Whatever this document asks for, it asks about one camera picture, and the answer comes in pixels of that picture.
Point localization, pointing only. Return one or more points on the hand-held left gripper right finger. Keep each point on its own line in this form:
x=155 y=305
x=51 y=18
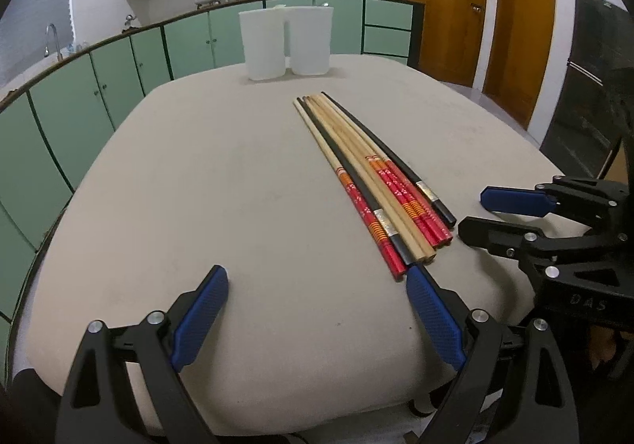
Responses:
x=436 y=320

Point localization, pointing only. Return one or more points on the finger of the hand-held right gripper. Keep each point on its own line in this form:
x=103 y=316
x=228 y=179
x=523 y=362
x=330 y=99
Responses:
x=495 y=235
x=515 y=201

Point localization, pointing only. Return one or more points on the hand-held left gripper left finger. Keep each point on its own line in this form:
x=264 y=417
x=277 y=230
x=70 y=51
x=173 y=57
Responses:
x=200 y=320

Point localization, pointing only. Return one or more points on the black chopstick with silver band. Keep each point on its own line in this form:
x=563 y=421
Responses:
x=442 y=211
x=352 y=176

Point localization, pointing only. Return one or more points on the red printed wooden chopstick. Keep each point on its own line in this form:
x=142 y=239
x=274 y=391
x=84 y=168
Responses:
x=422 y=206
x=412 y=206
x=354 y=199
x=402 y=206

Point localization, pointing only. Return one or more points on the bundle of mixed chopsticks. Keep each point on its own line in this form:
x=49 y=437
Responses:
x=353 y=152

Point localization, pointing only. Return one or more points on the plain wooden chopstick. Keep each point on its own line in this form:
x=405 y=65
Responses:
x=345 y=152

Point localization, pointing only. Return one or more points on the white plastic container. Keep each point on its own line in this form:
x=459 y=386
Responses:
x=262 y=45
x=309 y=40

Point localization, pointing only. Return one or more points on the cardboard box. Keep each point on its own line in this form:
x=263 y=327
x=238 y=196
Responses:
x=614 y=164

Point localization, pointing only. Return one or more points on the plain wooden door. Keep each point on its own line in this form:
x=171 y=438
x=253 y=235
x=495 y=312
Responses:
x=520 y=28

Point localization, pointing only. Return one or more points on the green base cabinets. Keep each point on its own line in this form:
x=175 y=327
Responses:
x=59 y=112

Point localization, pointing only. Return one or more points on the small metal fixture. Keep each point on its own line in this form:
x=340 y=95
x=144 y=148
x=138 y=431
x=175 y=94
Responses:
x=130 y=22

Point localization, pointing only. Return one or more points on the metal sink faucet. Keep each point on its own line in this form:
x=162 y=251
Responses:
x=49 y=30

